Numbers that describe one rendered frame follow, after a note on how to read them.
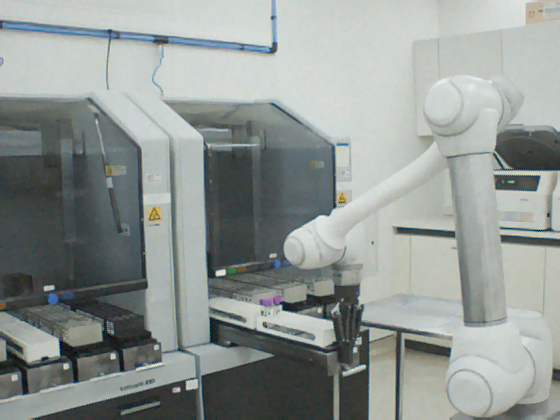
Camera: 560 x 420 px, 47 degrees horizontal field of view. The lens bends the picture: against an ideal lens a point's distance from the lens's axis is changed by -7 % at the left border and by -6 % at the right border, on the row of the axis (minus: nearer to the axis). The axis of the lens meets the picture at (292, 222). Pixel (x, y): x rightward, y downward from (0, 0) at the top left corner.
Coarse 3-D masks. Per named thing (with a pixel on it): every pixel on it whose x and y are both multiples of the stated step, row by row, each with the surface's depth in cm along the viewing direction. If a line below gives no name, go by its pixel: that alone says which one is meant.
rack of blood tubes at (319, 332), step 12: (288, 312) 217; (276, 324) 207; (288, 324) 203; (300, 324) 201; (312, 324) 201; (324, 324) 200; (288, 336) 203; (300, 336) 208; (312, 336) 208; (324, 336) 193
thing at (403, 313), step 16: (368, 304) 246; (384, 304) 245; (400, 304) 244; (416, 304) 243; (432, 304) 242; (448, 304) 240; (368, 320) 221; (384, 320) 221; (400, 320) 220; (416, 320) 219; (432, 320) 218; (448, 320) 217; (400, 336) 263; (432, 336) 204; (448, 336) 200; (400, 352) 264; (400, 368) 264; (336, 384) 234; (400, 384) 265; (336, 400) 234; (400, 400) 266; (336, 416) 235; (400, 416) 267
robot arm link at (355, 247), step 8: (336, 208) 188; (360, 224) 186; (352, 232) 183; (360, 232) 185; (352, 240) 183; (360, 240) 185; (352, 248) 183; (360, 248) 186; (344, 256) 182; (352, 256) 184; (360, 256) 187; (336, 264) 187; (344, 264) 186; (352, 264) 186
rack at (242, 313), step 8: (208, 304) 232; (216, 304) 232; (224, 304) 231; (232, 304) 230; (240, 304) 230; (248, 304) 230; (256, 304) 229; (216, 312) 235; (224, 312) 235; (232, 312) 223; (240, 312) 220; (248, 312) 218; (256, 312) 218; (232, 320) 223; (240, 320) 231; (248, 320) 217; (256, 320) 216
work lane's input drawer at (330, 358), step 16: (224, 336) 224; (240, 336) 218; (256, 336) 212; (272, 336) 208; (272, 352) 207; (288, 352) 201; (304, 352) 196; (320, 352) 191; (336, 352) 191; (320, 368) 191; (336, 368) 192; (352, 368) 191
